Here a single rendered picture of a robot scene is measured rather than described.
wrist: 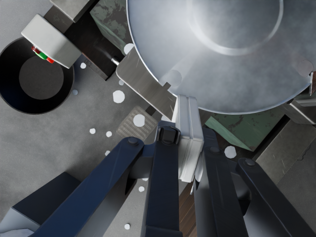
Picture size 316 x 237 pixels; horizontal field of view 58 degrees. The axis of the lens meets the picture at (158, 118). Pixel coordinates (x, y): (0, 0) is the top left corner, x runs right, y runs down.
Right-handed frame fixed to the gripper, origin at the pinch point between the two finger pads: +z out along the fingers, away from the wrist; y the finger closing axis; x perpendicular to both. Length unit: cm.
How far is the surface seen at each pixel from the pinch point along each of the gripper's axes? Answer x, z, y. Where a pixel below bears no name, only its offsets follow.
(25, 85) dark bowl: -37, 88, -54
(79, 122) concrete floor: -47, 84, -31
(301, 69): 2.0, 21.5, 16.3
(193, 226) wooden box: -53, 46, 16
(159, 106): -5.9, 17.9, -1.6
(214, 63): 0.6, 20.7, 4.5
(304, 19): 8.1, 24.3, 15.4
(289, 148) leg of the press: -14.0, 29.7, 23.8
